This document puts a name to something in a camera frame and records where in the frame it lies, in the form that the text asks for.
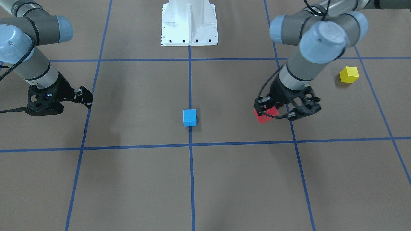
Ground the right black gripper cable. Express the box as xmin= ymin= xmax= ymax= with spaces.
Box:
xmin=0 ymin=35 xmax=36 ymax=113

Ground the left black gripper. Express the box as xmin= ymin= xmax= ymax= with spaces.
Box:
xmin=254 ymin=75 xmax=310 ymax=116

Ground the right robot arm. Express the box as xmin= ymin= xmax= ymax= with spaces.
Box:
xmin=1 ymin=0 xmax=93 ymax=116

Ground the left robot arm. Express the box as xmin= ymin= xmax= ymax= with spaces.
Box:
xmin=254 ymin=0 xmax=368 ymax=121

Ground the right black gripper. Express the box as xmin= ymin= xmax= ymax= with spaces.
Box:
xmin=31 ymin=72 xmax=93 ymax=110

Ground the white pedestal column base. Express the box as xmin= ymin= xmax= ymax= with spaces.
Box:
xmin=161 ymin=0 xmax=219 ymax=46

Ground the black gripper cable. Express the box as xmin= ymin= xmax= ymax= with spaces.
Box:
xmin=0 ymin=35 xmax=36 ymax=113
xmin=257 ymin=59 xmax=297 ymax=120

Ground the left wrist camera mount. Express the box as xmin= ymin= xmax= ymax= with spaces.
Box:
xmin=286 ymin=85 xmax=322 ymax=121

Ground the red cube block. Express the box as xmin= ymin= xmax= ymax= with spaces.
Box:
xmin=254 ymin=107 xmax=279 ymax=124

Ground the yellow cube block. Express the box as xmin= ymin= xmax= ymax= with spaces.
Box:
xmin=339 ymin=67 xmax=359 ymax=84

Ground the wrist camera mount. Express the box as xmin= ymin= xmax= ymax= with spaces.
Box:
xmin=286 ymin=85 xmax=322 ymax=121
xmin=25 ymin=85 xmax=64 ymax=116

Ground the blue cube block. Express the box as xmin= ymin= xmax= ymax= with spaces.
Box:
xmin=183 ymin=109 xmax=197 ymax=127

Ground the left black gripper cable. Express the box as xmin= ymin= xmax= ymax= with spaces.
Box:
xmin=257 ymin=59 xmax=297 ymax=120

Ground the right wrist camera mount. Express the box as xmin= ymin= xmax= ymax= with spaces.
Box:
xmin=25 ymin=85 xmax=64 ymax=116

